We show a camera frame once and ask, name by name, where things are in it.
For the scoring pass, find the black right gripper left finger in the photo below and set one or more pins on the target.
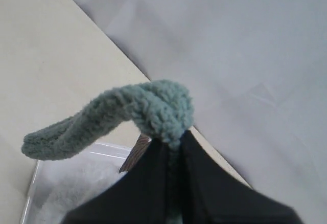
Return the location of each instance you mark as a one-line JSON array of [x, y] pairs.
[[138, 197]]

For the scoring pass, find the white plush snowman toy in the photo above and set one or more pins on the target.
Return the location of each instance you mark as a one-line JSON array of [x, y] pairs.
[[85, 183]]

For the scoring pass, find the green fuzzy knitted scarf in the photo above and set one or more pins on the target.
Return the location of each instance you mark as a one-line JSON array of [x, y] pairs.
[[160, 109]]

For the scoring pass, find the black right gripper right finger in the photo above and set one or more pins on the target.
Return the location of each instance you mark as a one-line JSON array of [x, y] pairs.
[[208, 194]]

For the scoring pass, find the white plastic tray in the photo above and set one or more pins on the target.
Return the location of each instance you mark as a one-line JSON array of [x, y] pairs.
[[47, 174]]

